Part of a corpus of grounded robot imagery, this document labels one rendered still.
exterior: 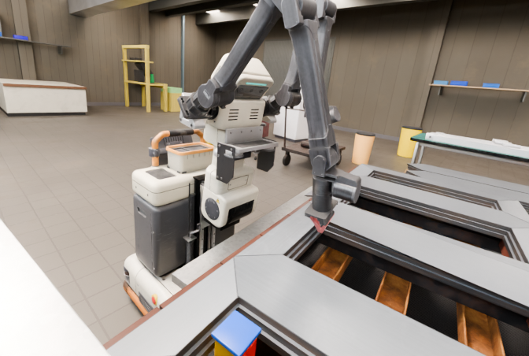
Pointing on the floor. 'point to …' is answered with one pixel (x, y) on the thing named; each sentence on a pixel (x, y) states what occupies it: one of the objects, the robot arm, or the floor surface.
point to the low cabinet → (41, 98)
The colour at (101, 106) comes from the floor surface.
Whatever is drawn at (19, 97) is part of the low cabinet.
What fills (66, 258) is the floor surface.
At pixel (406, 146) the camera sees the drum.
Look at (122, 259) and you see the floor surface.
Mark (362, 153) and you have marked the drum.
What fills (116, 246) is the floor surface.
